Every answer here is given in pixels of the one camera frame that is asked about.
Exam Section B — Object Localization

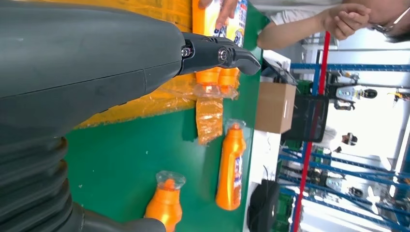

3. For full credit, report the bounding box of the yellow taped cardboard mat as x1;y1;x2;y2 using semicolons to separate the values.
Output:
30;0;241;146

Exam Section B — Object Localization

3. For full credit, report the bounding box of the dark laptop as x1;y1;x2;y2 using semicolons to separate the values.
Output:
261;58;298;86

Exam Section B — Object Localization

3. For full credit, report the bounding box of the white background humanoid robot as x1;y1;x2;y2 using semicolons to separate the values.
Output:
326;71;379;112

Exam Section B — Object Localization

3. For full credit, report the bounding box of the person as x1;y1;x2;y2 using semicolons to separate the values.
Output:
315;126;358;154
198;0;410;51

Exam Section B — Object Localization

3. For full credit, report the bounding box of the black zippered carrying case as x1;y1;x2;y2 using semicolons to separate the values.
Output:
247;179;281;232

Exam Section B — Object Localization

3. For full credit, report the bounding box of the yellow hoist device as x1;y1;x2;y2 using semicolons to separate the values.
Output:
387;90;410;104

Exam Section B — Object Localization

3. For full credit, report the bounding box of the red pole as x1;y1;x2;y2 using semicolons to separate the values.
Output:
292;31;331;232

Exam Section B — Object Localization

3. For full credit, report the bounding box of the blue metal rack frame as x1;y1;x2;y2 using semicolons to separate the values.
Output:
278;62;410;232

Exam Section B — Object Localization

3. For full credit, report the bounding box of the brown cardboard box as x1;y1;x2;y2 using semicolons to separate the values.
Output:
254;81;297;134

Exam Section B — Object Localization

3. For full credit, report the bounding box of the white table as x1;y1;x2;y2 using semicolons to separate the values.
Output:
242;49;292;232

